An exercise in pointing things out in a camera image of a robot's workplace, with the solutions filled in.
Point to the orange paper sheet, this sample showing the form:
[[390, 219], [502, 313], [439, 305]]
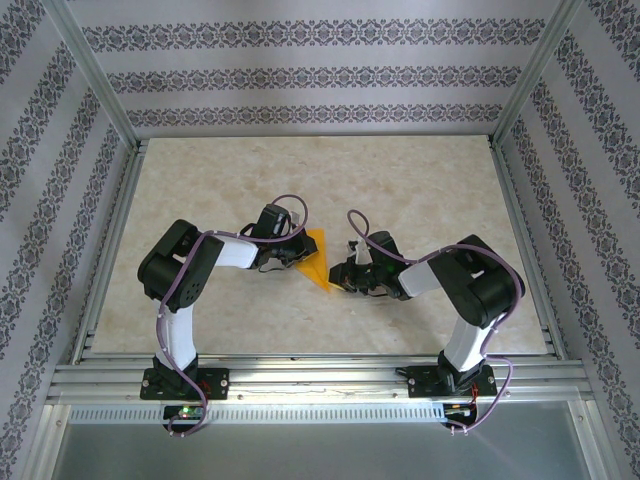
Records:
[[315, 260]]

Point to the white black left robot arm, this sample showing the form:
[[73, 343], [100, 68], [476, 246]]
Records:
[[237, 255]]

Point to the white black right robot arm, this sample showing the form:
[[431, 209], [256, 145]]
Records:
[[417, 282]]

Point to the small controller board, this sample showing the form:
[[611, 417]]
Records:
[[457, 409]]

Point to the grey metal bottom panel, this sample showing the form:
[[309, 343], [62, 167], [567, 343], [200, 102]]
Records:
[[320, 455]]

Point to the controller board with green light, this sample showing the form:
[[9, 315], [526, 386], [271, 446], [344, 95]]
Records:
[[186, 412]]

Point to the aluminium mounting rail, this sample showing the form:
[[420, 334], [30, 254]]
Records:
[[310, 382]]

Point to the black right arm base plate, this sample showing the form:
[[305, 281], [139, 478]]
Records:
[[419, 382]]

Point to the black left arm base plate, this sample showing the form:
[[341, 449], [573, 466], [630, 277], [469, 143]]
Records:
[[220, 382]]

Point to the aluminium side rail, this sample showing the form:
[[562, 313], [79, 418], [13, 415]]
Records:
[[107, 260], [520, 225]]

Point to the aluminium frame post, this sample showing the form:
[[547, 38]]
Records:
[[95, 75], [537, 75]]

